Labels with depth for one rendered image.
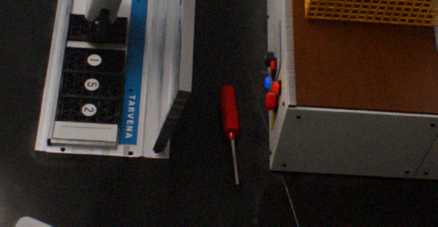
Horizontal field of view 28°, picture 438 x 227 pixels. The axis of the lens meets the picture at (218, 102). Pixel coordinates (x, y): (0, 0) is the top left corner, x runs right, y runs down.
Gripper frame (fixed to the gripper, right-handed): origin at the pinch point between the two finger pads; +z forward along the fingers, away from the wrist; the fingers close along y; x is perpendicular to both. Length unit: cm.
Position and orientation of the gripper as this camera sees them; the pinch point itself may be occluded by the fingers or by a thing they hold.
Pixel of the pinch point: (98, 21)
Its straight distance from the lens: 149.1
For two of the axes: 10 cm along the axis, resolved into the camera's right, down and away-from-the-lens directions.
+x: 9.6, 1.7, 2.3
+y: -0.2, 8.3, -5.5
